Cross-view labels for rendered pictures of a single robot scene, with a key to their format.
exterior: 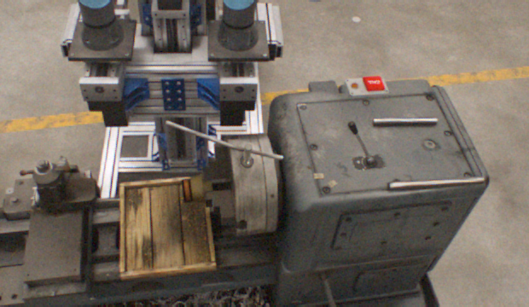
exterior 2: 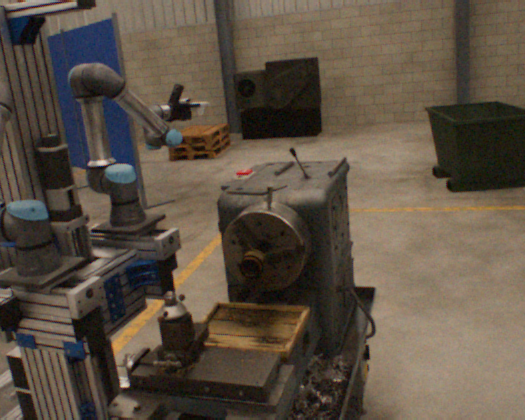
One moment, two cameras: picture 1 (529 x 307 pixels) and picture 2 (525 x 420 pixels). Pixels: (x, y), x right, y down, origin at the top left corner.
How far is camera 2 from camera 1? 1.78 m
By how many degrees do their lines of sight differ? 57
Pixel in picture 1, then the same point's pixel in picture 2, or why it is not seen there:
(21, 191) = (128, 404)
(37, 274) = (260, 377)
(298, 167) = (291, 194)
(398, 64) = not seen: hidden behind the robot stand
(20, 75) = not seen: outside the picture
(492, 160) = not seen: hidden behind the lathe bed
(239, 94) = (172, 245)
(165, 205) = (227, 326)
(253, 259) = (311, 299)
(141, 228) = (241, 341)
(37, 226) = (201, 373)
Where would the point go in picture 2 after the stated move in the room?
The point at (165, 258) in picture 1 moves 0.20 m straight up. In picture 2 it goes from (283, 332) to (278, 277)
